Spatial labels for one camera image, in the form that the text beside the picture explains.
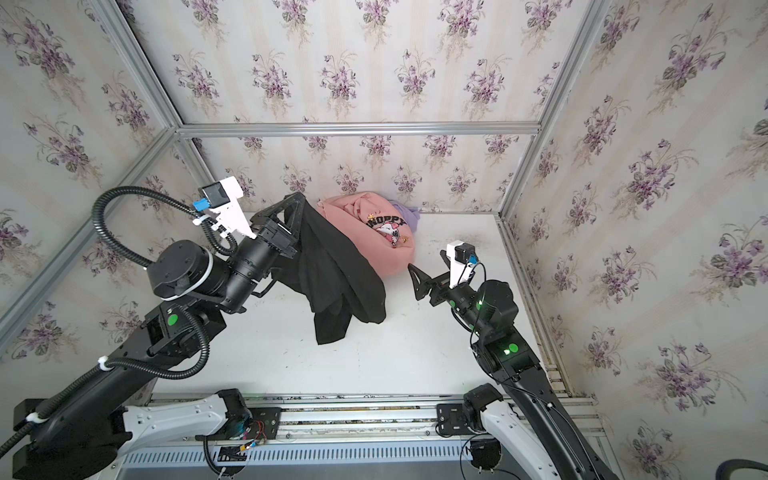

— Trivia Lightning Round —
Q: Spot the black cloth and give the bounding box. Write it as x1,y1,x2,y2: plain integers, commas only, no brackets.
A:
275,202,387,345

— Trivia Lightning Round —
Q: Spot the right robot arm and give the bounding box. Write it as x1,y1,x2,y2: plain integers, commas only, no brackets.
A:
416,273,617,479

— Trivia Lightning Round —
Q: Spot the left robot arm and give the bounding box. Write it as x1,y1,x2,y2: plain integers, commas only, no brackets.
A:
1,177,386,479

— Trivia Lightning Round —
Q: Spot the purple cloth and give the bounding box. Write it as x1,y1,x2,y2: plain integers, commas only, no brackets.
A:
390,200,420,234

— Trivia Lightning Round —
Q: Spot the pink printed sweatshirt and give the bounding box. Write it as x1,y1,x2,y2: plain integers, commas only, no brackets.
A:
316,192,416,278

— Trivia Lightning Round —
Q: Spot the white vent grille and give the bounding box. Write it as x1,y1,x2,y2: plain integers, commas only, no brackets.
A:
123,439,472,469

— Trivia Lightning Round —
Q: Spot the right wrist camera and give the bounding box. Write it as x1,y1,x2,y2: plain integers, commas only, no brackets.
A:
441,240,479,288

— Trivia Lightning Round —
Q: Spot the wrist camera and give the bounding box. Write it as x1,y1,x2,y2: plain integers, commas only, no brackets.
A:
441,240,479,288
193,176,256,239

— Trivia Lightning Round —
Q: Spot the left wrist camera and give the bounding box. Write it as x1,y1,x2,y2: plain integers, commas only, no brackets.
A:
193,176,256,239

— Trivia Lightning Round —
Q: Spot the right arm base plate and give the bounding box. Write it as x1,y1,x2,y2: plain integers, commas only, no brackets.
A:
435,383,503,438

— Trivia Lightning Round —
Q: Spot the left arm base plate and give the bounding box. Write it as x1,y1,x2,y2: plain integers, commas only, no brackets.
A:
195,389,282,442

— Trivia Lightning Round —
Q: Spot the aluminium rail base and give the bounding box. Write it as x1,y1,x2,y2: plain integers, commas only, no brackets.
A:
104,392,607,448

